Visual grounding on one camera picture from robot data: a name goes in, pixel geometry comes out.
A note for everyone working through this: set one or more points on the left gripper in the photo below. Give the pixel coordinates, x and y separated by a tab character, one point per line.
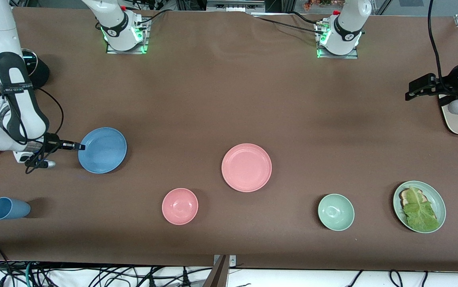
443	88

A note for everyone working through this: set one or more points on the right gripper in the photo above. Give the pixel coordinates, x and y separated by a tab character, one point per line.
52	142

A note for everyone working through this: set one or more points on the blue plate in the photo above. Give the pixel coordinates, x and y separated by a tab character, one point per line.
103	150

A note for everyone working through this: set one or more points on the pink plate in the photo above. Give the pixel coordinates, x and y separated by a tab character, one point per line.
246	167

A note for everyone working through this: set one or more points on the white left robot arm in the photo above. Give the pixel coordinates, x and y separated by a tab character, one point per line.
348	28

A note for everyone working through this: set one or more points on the dark blue saucepan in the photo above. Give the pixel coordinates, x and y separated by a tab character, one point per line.
42	73

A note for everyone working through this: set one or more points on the blue cup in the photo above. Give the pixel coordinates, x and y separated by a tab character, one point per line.
9	208

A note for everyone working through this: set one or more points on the toasted bread slice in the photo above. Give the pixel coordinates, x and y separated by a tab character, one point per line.
403	196

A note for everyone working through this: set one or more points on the green plate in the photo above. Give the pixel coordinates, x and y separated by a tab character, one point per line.
438	199

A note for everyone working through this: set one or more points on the green lettuce leaf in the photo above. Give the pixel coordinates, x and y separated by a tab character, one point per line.
420	211

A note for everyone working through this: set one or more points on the pink bowl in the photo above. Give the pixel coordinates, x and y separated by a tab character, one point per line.
180	206

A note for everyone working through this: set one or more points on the brown table cloth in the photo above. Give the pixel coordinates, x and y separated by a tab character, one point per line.
213	99

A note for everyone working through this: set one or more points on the green bowl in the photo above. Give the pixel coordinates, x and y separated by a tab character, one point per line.
336	212

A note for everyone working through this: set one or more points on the grey power strip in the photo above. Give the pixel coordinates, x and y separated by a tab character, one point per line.
235	6

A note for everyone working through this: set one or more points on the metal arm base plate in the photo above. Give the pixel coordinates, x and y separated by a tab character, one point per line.
320	51
146	38

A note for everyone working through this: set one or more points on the dark brown post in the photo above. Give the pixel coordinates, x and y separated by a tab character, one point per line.
218	275

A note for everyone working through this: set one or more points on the metal table bracket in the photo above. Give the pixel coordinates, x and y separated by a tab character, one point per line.
233	261

